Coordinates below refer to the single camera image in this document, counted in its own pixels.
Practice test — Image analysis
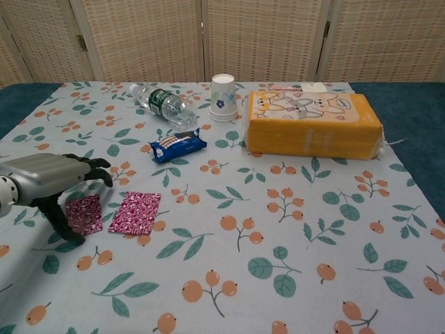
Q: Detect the white floral paper cup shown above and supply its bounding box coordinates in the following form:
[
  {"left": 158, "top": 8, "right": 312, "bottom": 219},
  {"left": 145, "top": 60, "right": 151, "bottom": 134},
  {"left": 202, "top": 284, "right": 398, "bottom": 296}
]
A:
[{"left": 209, "top": 73, "right": 238, "bottom": 122}]

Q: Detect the clear plastic water bottle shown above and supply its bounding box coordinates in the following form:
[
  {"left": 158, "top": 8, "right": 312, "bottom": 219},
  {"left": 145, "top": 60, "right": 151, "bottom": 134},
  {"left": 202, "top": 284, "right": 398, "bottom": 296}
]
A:
[{"left": 129, "top": 83, "right": 200, "bottom": 127}]

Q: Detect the orange cartoon tissue pack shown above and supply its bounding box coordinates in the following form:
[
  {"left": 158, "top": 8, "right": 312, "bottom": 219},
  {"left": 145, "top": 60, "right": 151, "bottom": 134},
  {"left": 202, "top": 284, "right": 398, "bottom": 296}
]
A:
[{"left": 242, "top": 89, "right": 407, "bottom": 161}]

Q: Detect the floral printed tablecloth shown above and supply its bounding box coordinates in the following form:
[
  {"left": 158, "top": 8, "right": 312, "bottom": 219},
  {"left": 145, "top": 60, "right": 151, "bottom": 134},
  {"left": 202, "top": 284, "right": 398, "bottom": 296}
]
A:
[{"left": 0, "top": 80, "right": 445, "bottom": 334}]

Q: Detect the woven folding screen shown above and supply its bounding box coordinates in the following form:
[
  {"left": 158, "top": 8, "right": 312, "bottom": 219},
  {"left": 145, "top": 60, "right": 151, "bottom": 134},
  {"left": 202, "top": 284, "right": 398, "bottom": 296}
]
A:
[{"left": 0, "top": 0, "right": 445, "bottom": 90}]

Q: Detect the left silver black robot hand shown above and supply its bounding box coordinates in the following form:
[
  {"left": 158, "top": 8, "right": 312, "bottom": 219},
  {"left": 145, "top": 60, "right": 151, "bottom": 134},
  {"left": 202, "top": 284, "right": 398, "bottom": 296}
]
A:
[{"left": 0, "top": 152, "right": 114, "bottom": 246}]

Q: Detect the blue cookie packet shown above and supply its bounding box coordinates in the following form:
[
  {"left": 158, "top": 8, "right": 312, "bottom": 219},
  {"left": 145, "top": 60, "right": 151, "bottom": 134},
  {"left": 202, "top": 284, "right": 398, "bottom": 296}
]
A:
[{"left": 148, "top": 127, "right": 209, "bottom": 164}]

